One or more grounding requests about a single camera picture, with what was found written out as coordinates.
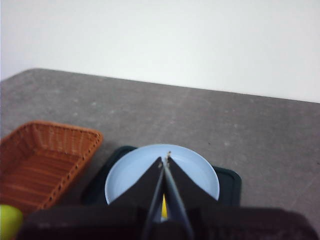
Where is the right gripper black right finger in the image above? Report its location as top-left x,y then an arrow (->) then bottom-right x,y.
165,151 -> 316,240

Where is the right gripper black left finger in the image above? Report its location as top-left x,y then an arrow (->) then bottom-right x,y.
15,156 -> 165,240

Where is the blue round plate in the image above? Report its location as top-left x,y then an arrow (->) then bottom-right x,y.
104,143 -> 221,223

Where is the brown wicker basket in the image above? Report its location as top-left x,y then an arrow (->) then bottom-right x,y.
0,120 -> 104,214

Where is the black flat tray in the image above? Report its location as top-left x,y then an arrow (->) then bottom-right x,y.
81,145 -> 243,207

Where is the green apple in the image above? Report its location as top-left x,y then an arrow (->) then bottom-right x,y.
0,204 -> 24,240

